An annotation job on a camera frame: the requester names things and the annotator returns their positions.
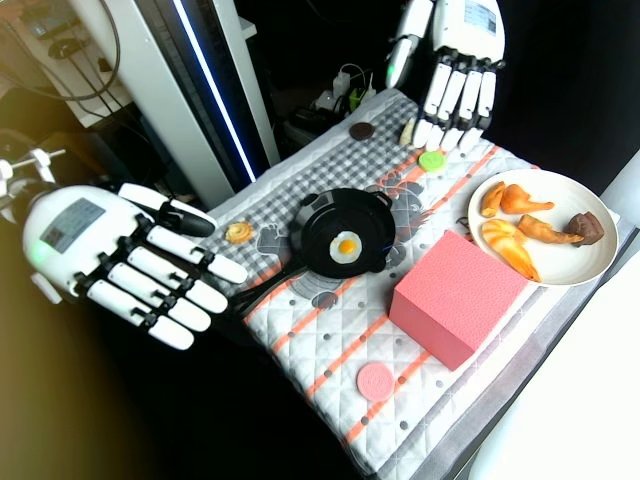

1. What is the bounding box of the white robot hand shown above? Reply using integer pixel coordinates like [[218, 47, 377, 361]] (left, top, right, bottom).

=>
[[22, 182, 250, 351], [384, 0, 506, 154]]

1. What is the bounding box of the grey quilt with bear print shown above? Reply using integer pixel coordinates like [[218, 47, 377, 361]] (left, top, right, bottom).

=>
[[197, 88, 624, 480]]

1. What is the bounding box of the white column with blue light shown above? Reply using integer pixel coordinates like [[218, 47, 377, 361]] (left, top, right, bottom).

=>
[[67, 0, 282, 211]]

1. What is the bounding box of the golden toy chicken wing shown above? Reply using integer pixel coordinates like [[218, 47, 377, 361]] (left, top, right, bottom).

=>
[[517, 214, 585, 247]]

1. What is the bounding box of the orange toy shrimp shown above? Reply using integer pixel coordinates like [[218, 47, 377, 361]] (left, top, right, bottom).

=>
[[480, 218, 542, 284]]

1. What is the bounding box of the black frying pan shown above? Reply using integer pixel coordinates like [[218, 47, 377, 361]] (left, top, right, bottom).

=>
[[227, 187, 396, 314]]

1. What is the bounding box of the orange toy chicken drumstick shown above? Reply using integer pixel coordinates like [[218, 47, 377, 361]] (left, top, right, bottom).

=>
[[500, 183, 555, 215]]

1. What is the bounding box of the black cable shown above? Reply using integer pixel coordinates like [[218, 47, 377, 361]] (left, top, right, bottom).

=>
[[0, 0, 124, 103]]

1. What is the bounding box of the white power strip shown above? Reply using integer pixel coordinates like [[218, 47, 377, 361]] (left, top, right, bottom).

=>
[[314, 64, 356, 115]]

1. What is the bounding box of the brown toy meat piece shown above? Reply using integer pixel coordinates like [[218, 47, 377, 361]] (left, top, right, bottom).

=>
[[564, 211, 605, 245]]

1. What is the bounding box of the green round cookie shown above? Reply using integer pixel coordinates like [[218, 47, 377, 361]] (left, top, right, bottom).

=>
[[417, 149, 448, 174]]

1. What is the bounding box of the toy fried egg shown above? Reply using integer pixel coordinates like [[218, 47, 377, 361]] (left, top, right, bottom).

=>
[[328, 230, 363, 265]]

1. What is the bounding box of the golden swirl butter cookie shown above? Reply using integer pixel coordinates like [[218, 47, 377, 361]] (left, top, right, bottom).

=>
[[224, 221, 255, 245]]

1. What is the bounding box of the pink foam block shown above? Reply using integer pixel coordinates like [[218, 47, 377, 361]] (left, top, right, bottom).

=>
[[388, 229, 530, 372]]

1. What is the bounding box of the golden toy fried dumpling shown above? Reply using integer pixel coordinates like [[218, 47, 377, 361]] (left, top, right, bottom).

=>
[[480, 181, 506, 219]]

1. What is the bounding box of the cream round plate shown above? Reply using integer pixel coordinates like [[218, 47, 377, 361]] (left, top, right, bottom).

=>
[[467, 168, 620, 288]]

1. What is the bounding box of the pink round cookie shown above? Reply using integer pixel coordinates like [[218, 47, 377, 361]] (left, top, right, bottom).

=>
[[356, 362, 397, 403]]

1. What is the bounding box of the white toy dumpling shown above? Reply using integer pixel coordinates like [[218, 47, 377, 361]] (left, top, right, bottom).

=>
[[398, 117, 419, 147]]

